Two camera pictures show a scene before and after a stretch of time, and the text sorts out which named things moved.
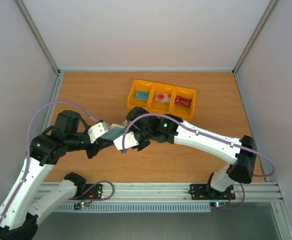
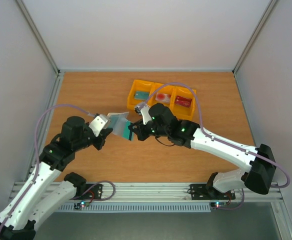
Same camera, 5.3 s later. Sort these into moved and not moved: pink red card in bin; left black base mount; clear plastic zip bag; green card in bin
Moved: clear plastic zip bag
Not moved: green card in bin; left black base mount; pink red card in bin
